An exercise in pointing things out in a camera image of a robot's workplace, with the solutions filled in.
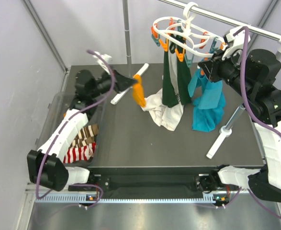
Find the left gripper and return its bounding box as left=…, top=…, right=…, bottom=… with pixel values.
left=90, top=66, right=138, bottom=99

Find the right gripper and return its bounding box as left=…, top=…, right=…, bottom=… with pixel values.
left=199, top=46, right=252, bottom=99

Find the orange sock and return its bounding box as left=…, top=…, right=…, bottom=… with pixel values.
left=132, top=74, right=146, bottom=107

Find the white clip hanger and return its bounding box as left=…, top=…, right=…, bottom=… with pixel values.
left=151, top=2, right=227, bottom=65

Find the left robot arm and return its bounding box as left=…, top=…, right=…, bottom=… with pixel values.
left=27, top=69, right=139, bottom=191

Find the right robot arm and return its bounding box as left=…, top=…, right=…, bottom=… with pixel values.
left=210, top=49, right=281, bottom=203

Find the blue sock pair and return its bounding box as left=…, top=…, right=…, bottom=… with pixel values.
left=188, top=69, right=226, bottom=132

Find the green white sock pair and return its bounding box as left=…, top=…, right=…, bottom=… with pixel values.
left=142, top=39, right=191, bottom=131

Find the clear plastic bin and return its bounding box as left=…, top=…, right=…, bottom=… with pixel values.
left=36, top=92, right=106, bottom=167

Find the brown white striped sock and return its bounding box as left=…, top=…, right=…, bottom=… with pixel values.
left=70, top=124, right=99, bottom=148

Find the red white striped sock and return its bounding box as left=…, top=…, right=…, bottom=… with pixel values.
left=63, top=142, right=96, bottom=163

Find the metal clothes rack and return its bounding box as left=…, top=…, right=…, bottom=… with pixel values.
left=110, top=0, right=281, bottom=159

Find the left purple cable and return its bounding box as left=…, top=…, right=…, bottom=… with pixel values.
left=34, top=49, right=114, bottom=199

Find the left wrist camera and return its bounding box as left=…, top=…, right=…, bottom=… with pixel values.
left=94, top=51, right=112, bottom=65

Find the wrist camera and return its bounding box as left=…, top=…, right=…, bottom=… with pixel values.
left=222, top=26, right=245, bottom=60
left=94, top=51, right=112, bottom=65

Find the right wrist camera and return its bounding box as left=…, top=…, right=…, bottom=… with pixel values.
left=222, top=26, right=245, bottom=60

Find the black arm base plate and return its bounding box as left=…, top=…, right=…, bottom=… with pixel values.
left=67, top=173, right=232, bottom=192

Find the slotted cable duct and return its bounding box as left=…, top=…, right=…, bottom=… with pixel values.
left=34, top=193, right=229, bottom=204

